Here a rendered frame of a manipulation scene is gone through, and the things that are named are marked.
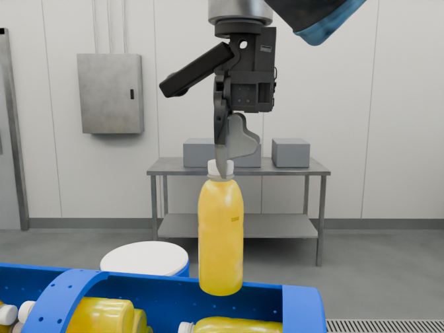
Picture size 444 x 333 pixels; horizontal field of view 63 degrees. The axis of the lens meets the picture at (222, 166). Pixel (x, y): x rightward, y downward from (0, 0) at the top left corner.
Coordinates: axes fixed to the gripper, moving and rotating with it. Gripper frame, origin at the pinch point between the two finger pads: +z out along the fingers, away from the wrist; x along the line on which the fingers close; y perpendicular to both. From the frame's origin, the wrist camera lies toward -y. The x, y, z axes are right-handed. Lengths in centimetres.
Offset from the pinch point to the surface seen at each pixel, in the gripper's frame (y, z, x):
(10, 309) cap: -45, 34, 7
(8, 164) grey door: -286, 75, 297
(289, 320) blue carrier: 11.4, 22.5, -3.1
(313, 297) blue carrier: 15.3, 21.5, 2.3
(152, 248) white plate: -33, 43, 58
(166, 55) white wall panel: -113, -47, 328
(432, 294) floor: 136, 143, 229
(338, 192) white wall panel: 79, 99, 357
